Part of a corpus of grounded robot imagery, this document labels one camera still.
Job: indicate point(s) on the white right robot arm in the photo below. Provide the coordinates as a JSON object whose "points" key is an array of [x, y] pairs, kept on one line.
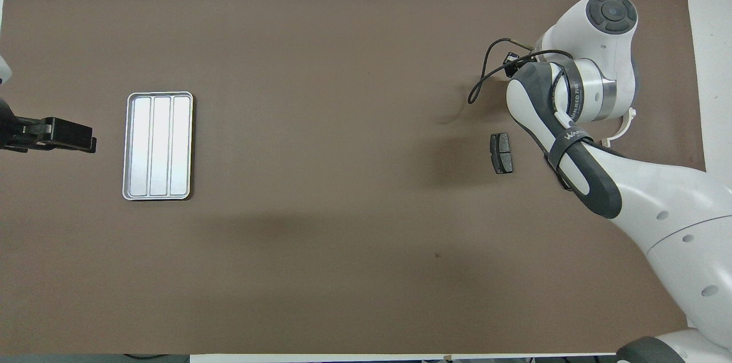
{"points": [[675, 208]]}

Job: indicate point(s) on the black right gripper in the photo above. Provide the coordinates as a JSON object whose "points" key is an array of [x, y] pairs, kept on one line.
{"points": [[510, 58]]}

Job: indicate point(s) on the white curved plastic bracket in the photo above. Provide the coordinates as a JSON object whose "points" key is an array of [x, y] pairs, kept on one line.
{"points": [[613, 140]]}

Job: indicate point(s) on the dark rectangular brake pad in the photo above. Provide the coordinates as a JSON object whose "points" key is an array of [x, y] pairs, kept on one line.
{"points": [[502, 152]]}

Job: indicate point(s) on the silver metal tray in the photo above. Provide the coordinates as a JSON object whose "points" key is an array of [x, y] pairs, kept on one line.
{"points": [[160, 146]]}

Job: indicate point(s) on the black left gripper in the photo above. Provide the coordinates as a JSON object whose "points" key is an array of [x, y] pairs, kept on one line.
{"points": [[63, 134]]}

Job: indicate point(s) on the brown table mat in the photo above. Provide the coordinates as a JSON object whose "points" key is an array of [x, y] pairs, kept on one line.
{"points": [[343, 266]]}

